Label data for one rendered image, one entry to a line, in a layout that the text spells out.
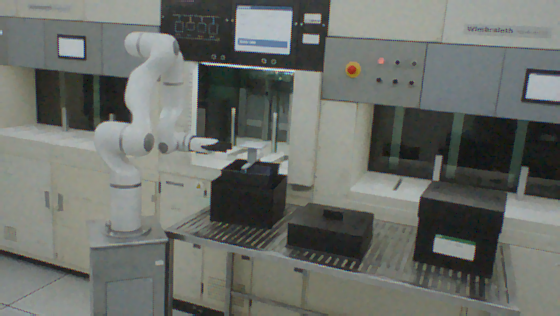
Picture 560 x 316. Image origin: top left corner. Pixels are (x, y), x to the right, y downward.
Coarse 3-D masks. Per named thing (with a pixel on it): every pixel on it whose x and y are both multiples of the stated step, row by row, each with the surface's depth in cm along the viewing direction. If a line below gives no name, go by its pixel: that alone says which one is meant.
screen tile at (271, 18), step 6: (264, 18) 232; (270, 18) 231; (276, 18) 229; (282, 18) 228; (288, 18) 227; (264, 24) 232; (282, 24) 229; (288, 24) 228; (264, 30) 233; (270, 30) 232; (276, 30) 231; (282, 30) 229; (264, 36) 233; (270, 36) 232; (276, 36) 231; (282, 36) 230
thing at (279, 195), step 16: (224, 192) 207; (240, 192) 205; (256, 192) 204; (272, 192) 202; (224, 208) 209; (240, 208) 207; (256, 208) 205; (272, 208) 204; (240, 224) 208; (256, 224) 207; (272, 224) 207
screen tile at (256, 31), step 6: (240, 12) 235; (246, 12) 234; (252, 12) 233; (240, 18) 236; (246, 18) 235; (252, 18) 234; (258, 18) 233; (258, 24) 233; (240, 30) 237; (246, 30) 236; (252, 30) 235; (258, 30) 234; (258, 36) 234
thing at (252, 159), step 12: (252, 144) 214; (264, 144) 216; (252, 156) 214; (228, 168) 217; (240, 168) 229; (276, 168) 222; (228, 180) 209; (240, 180) 208; (252, 180) 207; (264, 180) 205; (276, 180) 222
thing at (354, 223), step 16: (304, 208) 205; (320, 208) 206; (336, 208) 207; (288, 224) 188; (304, 224) 186; (320, 224) 187; (336, 224) 188; (352, 224) 190; (368, 224) 192; (288, 240) 189; (304, 240) 186; (320, 240) 184; (336, 240) 182; (352, 240) 180; (368, 240) 197; (336, 256) 183; (352, 256) 181
